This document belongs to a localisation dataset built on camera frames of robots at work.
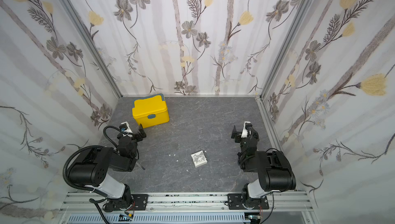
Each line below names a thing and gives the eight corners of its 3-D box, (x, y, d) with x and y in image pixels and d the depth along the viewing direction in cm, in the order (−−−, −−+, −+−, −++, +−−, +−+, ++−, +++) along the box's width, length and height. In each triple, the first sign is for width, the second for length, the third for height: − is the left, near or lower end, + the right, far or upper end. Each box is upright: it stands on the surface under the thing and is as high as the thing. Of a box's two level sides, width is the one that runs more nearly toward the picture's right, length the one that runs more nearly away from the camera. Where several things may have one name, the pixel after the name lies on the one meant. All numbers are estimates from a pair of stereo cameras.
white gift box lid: (195, 167, 87) (195, 165, 84) (191, 156, 91) (191, 154, 88) (207, 163, 89) (207, 160, 86) (202, 152, 93) (202, 149, 90)
